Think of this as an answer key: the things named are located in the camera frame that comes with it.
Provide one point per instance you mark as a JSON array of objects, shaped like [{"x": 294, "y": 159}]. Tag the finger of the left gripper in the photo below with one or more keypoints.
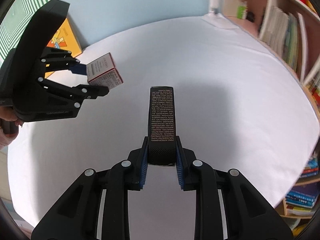
[
  {"x": 92, "y": 91},
  {"x": 80, "y": 69}
]

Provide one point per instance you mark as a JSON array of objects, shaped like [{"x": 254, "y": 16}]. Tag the yellow children's book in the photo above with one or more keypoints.
[{"x": 65, "y": 39}]

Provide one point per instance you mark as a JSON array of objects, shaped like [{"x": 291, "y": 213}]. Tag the white red-edged small box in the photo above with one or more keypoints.
[{"x": 102, "y": 72}]

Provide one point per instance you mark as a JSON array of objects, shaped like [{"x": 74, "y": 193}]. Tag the wooden bookshelf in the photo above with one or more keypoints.
[{"x": 289, "y": 29}]

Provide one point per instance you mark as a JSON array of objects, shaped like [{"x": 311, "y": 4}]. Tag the black rectangular box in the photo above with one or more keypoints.
[{"x": 162, "y": 127}]

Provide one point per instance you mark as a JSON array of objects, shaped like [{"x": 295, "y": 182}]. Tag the green striped book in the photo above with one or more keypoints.
[{"x": 15, "y": 22}]

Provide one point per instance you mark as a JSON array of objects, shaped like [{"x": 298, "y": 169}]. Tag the white desk lamp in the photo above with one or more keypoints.
[{"x": 216, "y": 18}]

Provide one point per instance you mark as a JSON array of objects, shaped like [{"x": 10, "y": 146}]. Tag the person's left hand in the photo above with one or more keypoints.
[{"x": 10, "y": 124}]

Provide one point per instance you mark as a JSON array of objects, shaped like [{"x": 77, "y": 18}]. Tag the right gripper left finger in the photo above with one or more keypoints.
[{"x": 96, "y": 202}]

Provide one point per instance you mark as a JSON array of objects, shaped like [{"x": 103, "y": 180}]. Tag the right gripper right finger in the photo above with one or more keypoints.
[{"x": 226, "y": 202}]

